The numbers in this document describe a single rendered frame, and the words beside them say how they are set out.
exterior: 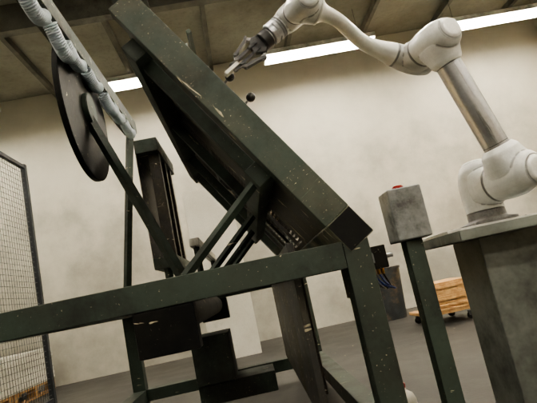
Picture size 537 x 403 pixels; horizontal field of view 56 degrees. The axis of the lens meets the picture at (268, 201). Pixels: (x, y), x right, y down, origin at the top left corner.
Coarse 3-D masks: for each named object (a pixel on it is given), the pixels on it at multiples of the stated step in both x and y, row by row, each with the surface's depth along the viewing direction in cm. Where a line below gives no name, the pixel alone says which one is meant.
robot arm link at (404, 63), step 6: (408, 42) 207; (402, 48) 208; (402, 54) 208; (408, 54) 206; (396, 60) 209; (402, 60) 209; (408, 60) 207; (390, 66) 214; (396, 66) 212; (402, 66) 211; (408, 66) 209; (414, 66) 208; (420, 66) 207; (426, 66) 207; (408, 72) 214; (414, 72) 213; (420, 72) 213; (426, 72) 213
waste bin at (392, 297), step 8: (392, 272) 634; (392, 280) 632; (400, 280) 644; (392, 288) 630; (400, 288) 638; (384, 296) 629; (392, 296) 629; (400, 296) 634; (384, 304) 629; (392, 304) 627; (400, 304) 631; (392, 312) 626; (400, 312) 629; (392, 320) 626
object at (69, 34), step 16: (16, 0) 215; (48, 0) 228; (64, 32) 245; (80, 48) 270; (112, 96) 330; (128, 112) 378; (96, 128) 273; (128, 144) 391; (112, 160) 269; (128, 160) 388; (128, 176) 270; (128, 192) 268; (128, 208) 382; (144, 208) 266; (240, 208) 180; (128, 224) 380; (224, 224) 178; (128, 240) 378; (160, 240) 262; (208, 240) 177; (128, 256) 376; (176, 256) 264; (224, 256) 248; (240, 256) 367; (128, 272) 374; (176, 272) 261; (192, 272) 175
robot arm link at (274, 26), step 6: (276, 18) 196; (270, 24) 195; (276, 24) 195; (282, 24) 196; (270, 30) 195; (276, 30) 195; (282, 30) 196; (276, 36) 196; (282, 36) 198; (276, 42) 199
